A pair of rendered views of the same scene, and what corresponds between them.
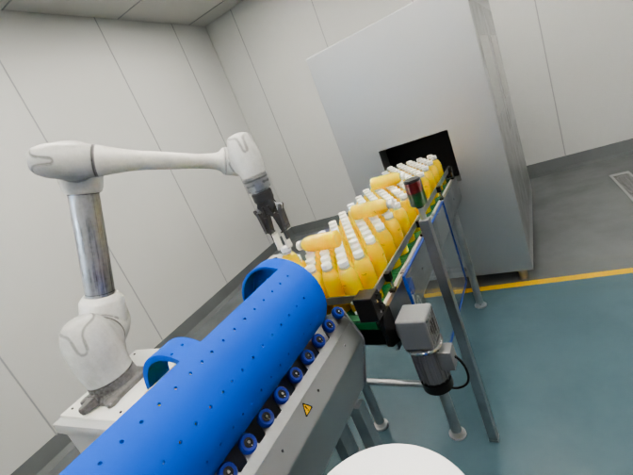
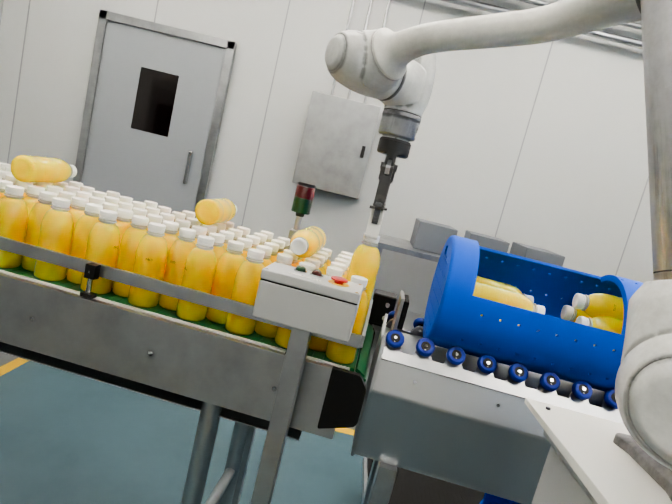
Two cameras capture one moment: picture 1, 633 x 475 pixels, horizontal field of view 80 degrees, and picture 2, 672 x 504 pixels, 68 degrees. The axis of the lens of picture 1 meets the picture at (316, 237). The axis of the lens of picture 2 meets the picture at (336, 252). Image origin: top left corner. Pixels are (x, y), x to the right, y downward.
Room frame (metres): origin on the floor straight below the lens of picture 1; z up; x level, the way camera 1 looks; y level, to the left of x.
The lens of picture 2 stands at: (2.03, 1.11, 1.31)
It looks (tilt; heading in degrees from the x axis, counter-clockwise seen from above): 9 degrees down; 240
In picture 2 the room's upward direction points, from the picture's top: 14 degrees clockwise
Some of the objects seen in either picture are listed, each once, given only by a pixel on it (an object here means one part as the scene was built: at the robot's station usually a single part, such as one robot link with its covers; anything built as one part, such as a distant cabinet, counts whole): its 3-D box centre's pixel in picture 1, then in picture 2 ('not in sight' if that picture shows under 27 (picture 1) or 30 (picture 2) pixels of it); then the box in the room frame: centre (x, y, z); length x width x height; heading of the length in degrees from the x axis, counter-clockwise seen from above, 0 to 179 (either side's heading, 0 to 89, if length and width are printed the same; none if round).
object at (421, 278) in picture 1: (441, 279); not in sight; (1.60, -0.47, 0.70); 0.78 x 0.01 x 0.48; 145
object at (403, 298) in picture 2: not in sight; (399, 317); (1.23, 0.12, 0.99); 0.10 x 0.02 x 0.12; 55
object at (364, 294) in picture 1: (368, 306); (381, 309); (1.15, -0.07, 0.95); 0.10 x 0.07 x 0.10; 55
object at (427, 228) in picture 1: (462, 338); (261, 380); (1.34, -0.40, 0.55); 0.04 x 0.04 x 1.10; 55
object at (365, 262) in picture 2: (295, 271); (361, 277); (1.38, 0.13, 1.09); 0.07 x 0.07 x 0.19
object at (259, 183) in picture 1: (257, 183); (399, 127); (1.38, 0.12, 1.45); 0.09 x 0.09 x 0.06
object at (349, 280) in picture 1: (352, 286); not in sight; (1.26, -0.05, 0.99); 0.07 x 0.07 x 0.19
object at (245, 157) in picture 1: (244, 155); (407, 78); (1.40, 0.13, 1.56); 0.13 x 0.11 x 0.16; 14
